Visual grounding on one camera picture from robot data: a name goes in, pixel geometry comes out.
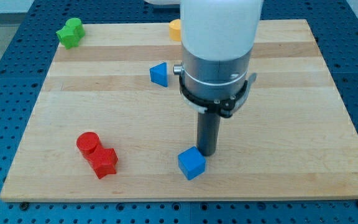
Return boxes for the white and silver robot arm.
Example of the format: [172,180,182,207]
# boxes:
[176,0,263,118]

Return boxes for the green star block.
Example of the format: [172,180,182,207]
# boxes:
[56,26,80,49]

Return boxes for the blue triangle block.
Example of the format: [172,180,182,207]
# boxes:
[149,62,168,87]

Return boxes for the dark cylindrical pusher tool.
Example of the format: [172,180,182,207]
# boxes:
[196,113,221,156]

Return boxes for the wooden board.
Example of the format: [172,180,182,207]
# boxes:
[0,20,358,202]

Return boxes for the blue cube block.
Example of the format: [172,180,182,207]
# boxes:
[178,146,206,180]

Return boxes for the yellow cylinder block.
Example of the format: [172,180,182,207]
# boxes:
[168,19,181,42]

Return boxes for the red star block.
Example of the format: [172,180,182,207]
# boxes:
[86,147,118,179]

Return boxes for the blue perforated table plate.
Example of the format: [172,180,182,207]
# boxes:
[0,0,358,223]

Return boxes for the red cylinder block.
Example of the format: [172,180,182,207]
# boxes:
[76,132,101,157]

